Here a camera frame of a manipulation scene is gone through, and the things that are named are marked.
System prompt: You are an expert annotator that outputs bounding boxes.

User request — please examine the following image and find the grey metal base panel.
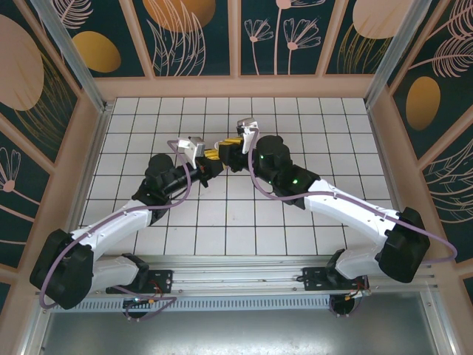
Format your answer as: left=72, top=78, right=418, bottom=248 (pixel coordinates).
left=36, top=291, right=455, bottom=355

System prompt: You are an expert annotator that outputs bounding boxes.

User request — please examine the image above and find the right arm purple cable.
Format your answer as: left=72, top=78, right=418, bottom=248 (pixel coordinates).
left=248, top=127, right=458, bottom=264

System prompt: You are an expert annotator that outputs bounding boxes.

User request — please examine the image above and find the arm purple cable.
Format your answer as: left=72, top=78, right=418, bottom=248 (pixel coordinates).
left=39, top=139, right=193, bottom=322
left=248, top=127, right=458, bottom=264

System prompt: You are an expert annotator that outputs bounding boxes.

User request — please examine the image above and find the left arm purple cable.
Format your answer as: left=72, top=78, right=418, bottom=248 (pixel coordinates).
left=39, top=139, right=193, bottom=322

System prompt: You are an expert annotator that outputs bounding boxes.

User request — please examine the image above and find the aluminium table side rail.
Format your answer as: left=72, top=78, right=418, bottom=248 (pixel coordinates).
left=365, top=99, right=457, bottom=355
left=25, top=103, right=114, bottom=355

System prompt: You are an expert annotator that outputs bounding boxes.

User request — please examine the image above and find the small red wire bundle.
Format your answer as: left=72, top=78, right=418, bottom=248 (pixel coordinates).
left=147, top=280, right=166, bottom=308
left=345, top=279, right=372, bottom=300

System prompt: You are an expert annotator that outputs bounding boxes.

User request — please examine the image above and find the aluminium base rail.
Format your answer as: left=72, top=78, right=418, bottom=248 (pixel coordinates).
left=84, top=254, right=440, bottom=297

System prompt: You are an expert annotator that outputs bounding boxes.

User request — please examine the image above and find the aluminium frame post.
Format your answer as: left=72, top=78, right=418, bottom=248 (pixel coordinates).
left=31, top=0, right=112, bottom=112
left=364, top=0, right=430, bottom=107

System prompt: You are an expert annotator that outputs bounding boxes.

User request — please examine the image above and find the slotted grey cable duct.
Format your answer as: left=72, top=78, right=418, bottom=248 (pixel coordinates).
left=79, top=295, right=333, bottom=312

